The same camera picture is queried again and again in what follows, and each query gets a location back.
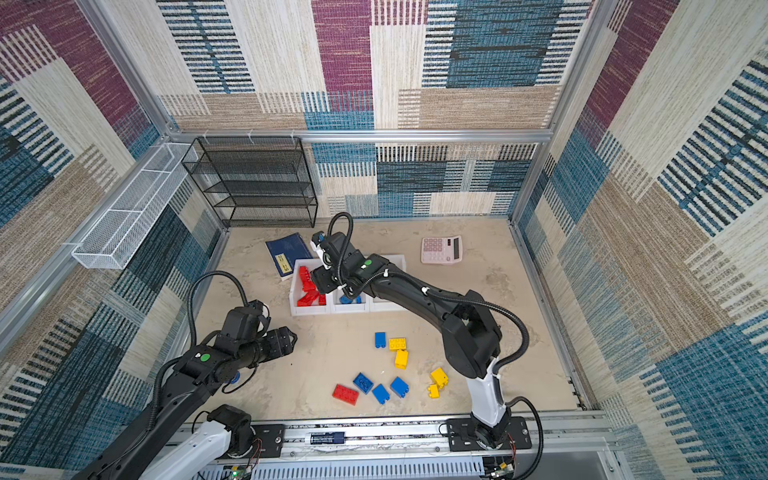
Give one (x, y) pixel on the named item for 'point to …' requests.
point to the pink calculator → (441, 250)
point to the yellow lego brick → (401, 359)
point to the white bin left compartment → (296, 290)
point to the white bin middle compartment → (360, 304)
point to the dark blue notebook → (285, 251)
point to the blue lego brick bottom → (381, 393)
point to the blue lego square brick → (380, 339)
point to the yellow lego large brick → (439, 376)
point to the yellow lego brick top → (397, 344)
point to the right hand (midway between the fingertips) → (325, 276)
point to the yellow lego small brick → (433, 391)
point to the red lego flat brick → (345, 394)
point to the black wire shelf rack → (255, 180)
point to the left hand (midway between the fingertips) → (287, 336)
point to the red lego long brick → (322, 299)
